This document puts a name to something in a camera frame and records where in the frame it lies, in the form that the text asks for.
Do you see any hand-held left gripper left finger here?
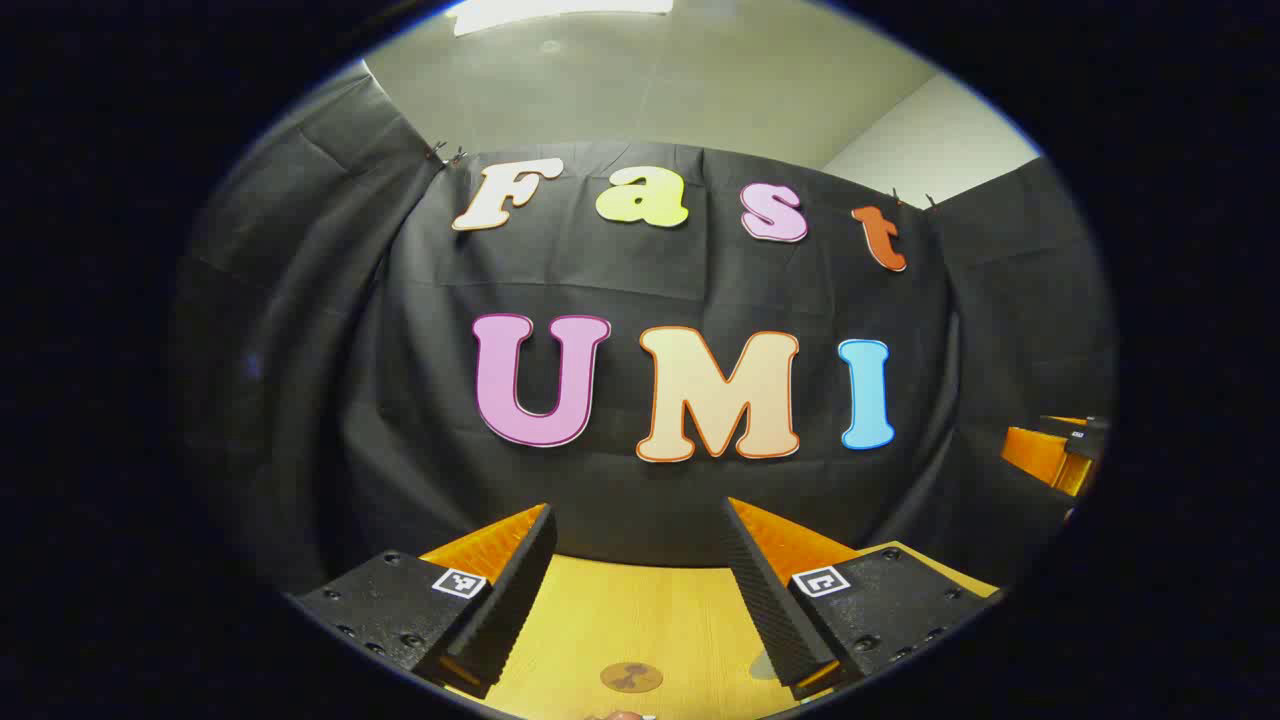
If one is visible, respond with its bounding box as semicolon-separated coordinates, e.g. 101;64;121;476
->
290;503;559;699

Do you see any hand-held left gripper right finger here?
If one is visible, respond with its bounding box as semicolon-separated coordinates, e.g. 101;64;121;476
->
722;497;1001;701

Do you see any round wooden coaster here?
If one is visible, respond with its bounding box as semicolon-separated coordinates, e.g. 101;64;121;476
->
600;662;664;694

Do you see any wooden desktop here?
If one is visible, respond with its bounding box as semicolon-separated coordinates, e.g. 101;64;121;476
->
420;540;1001;720

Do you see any black backdrop cloth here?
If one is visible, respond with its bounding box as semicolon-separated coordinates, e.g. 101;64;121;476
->
170;70;1116;601

